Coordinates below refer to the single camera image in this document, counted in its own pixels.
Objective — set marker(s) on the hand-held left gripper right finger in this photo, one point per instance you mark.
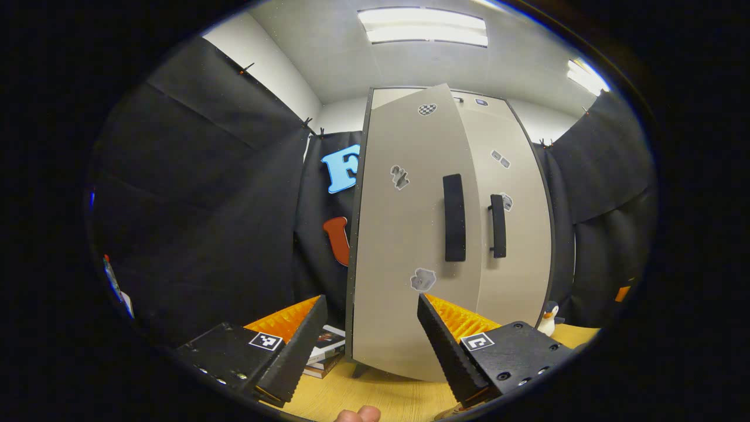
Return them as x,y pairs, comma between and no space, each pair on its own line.
448,351

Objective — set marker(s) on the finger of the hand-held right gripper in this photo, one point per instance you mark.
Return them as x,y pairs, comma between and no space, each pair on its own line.
623,293

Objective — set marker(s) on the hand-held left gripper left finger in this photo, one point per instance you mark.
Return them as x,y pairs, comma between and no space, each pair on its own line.
299,351

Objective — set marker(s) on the grey cabinet door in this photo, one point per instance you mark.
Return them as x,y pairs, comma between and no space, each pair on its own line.
398,234
524,234

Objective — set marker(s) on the grey cabinet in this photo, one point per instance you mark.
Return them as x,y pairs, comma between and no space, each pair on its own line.
356,234

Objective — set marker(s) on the grey cabinet drawer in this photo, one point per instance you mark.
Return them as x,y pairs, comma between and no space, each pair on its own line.
489,101

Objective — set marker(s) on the small stack of books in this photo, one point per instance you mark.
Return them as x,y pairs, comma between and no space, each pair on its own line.
325,351

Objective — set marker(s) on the penguin plush toy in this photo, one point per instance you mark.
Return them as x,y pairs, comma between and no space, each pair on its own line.
549,319

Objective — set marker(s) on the black backdrop cloth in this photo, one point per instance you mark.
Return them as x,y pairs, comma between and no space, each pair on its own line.
205,205

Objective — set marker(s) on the small ceiling light panel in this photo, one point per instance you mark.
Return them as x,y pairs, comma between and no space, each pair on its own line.
587,77

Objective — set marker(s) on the lit screen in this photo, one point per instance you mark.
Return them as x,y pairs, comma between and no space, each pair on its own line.
91,198

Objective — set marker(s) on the large ceiling light panel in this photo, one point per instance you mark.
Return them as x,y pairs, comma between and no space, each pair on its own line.
423,26

